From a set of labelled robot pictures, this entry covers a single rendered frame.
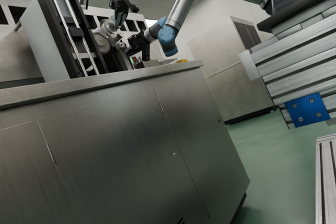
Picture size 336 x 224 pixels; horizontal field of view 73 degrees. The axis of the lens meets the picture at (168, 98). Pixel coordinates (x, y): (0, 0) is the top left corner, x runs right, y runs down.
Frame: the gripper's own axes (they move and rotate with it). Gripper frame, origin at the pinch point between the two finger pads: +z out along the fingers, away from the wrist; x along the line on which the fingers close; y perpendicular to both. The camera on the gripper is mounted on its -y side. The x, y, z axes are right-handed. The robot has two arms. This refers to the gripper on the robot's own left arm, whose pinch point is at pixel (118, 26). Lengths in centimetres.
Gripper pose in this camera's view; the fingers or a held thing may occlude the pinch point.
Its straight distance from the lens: 138.5
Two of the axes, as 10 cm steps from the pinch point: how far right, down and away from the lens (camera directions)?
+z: -3.1, 8.5, 4.2
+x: -5.4, 2.0, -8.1
